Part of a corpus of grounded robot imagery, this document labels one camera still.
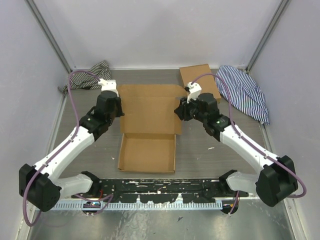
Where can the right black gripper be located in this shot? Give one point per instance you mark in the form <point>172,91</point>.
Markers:
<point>182,110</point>

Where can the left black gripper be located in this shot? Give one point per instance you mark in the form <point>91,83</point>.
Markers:
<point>120,112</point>

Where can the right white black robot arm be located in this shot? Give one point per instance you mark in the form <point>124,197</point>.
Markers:
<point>264,162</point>

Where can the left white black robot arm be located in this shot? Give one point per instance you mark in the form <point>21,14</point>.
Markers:
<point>89,129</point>

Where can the folded brown cardboard box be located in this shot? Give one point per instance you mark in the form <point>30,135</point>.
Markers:
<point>207,83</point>

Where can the grey striped cloth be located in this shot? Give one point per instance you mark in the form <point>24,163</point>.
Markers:
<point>87,79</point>

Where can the blue white striped cloth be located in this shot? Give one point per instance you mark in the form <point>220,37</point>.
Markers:
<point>241,90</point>

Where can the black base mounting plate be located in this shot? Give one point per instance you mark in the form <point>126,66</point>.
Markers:
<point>161,190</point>

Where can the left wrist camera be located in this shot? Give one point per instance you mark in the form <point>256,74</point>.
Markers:
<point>108,85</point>

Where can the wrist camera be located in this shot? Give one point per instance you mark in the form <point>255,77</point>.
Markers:
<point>193,91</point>
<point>108,85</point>

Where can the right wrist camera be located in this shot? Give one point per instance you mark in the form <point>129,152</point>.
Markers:
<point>193,91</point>

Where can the perforated cable duct strip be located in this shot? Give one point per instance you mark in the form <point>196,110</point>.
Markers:
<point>95,206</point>

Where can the aluminium rail frame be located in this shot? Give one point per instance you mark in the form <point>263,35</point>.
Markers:
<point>290,195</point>

